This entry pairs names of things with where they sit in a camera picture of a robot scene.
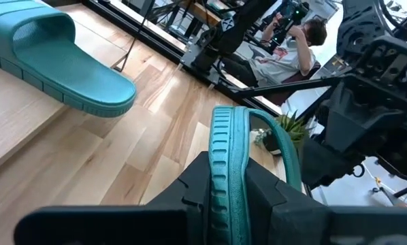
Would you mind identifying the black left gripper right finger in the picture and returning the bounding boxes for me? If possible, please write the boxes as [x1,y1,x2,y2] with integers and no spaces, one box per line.
[245,159,333,245]

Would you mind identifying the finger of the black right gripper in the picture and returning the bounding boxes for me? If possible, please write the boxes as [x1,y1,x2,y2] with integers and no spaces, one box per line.
[300,137,360,191]

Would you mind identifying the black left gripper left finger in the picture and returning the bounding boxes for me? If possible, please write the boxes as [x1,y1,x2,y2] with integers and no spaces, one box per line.
[144,151,212,245]

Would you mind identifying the teal slide sandal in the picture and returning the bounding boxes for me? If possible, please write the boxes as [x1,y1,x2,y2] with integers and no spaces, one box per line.
[208,105,304,245]
[0,0,137,119]

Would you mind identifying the wooden shelf with black rails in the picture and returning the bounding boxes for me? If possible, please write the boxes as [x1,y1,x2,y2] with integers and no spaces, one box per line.
[0,0,157,178]

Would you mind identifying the potted green succulent plant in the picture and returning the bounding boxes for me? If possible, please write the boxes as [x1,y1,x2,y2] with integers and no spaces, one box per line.
[252,110,314,157]

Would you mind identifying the maroon chair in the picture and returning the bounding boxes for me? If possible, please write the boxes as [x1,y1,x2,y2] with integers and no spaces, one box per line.
[266,61,323,107]

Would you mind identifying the person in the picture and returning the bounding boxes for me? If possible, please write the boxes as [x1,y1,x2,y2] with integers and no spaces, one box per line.
[220,10,329,88]

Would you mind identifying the black hand-held control device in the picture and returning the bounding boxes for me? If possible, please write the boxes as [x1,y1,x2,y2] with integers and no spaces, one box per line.
[270,1,310,46]

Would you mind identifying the wooden background table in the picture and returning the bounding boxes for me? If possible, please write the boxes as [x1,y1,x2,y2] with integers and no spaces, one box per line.
[186,0,227,27]

